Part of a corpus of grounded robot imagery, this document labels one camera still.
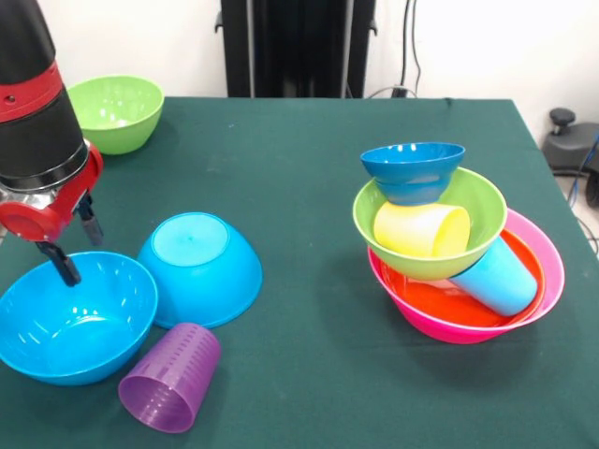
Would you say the blue cable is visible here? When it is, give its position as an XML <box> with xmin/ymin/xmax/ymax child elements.
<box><xmin>566</xmin><ymin>133</ymin><xmax>599</xmax><ymax>208</ymax></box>

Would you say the light blue plastic cup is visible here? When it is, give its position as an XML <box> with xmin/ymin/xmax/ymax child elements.
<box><xmin>449</xmin><ymin>238</ymin><xmax>539</xmax><ymax>317</ymax></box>

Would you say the yellow plastic cup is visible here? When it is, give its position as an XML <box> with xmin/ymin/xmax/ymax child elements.
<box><xmin>373</xmin><ymin>201</ymin><xmax>472</xmax><ymax>258</ymax></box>

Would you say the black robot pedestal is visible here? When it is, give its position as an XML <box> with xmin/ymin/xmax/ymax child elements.
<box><xmin>214</xmin><ymin>0</ymin><xmax>378</xmax><ymax>98</ymax></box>

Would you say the dark green tablecloth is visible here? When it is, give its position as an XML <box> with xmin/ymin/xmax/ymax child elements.
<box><xmin>0</xmin><ymin>96</ymin><xmax>599</xmax><ymax>449</ymax></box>

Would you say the black equipment with knob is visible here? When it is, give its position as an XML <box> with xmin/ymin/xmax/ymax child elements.
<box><xmin>541</xmin><ymin>108</ymin><xmax>599</xmax><ymax>210</ymax></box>

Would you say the orange plastic bowl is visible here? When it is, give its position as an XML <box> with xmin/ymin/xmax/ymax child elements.
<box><xmin>379</xmin><ymin>231</ymin><xmax>547</xmax><ymax>328</ymax></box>

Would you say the light blue plastic bowl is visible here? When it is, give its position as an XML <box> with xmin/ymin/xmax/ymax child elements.
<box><xmin>0</xmin><ymin>251</ymin><xmax>159</xmax><ymax>387</ymax></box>
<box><xmin>137</xmin><ymin>211</ymin><xmax>264</xmax><ymax>330</ymax></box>

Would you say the green plastic bowl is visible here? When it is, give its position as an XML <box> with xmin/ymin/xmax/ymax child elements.
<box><xmin>66</xmin><ymin>74</ymin><xmax>166</xmax><ymax>156</ymax></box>
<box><xmin>352</xmin><ymin>166</ymin><xmax>508</xmax><ymax>283</ymax></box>

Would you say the black wall cable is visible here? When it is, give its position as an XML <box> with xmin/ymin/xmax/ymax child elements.
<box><xmin>367</xmin><ymin>0</ymin><xmax>423</xmax><ymax>99</ymax></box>

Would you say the small dark blue bowl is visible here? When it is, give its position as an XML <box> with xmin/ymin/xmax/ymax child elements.
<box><xmin>359</xmin><ymin>141</ymin><xmax>467</xmax><ymax>207</ymax></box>

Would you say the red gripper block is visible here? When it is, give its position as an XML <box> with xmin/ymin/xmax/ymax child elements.
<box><xmin>0</xmin><ymin>142</ymin><xmax>105</xmax><ymax>288</ymax></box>

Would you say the purple plastic cup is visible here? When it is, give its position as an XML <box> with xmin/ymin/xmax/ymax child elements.
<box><xmin>117</xmin><ymin>322</ymin><xmax>222</xmax><ymax>434</ymax></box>

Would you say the large pink plastic bowl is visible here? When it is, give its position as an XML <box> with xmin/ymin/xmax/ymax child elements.
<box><xmin>367</xmin><ymin>207</ymin><xmax>565</xmax><ymax>345</ymax></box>

